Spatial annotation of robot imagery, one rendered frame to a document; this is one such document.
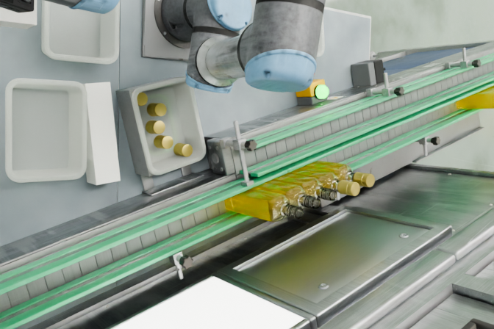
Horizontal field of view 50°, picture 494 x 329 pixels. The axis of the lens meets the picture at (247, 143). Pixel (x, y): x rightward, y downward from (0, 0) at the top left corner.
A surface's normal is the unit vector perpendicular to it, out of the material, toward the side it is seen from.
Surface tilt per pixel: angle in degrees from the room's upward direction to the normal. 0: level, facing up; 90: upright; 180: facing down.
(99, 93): 0
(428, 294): 90
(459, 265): 90
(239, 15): 4
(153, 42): 3
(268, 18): 73
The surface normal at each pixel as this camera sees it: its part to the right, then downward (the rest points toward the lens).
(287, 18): -0.07, 0.02
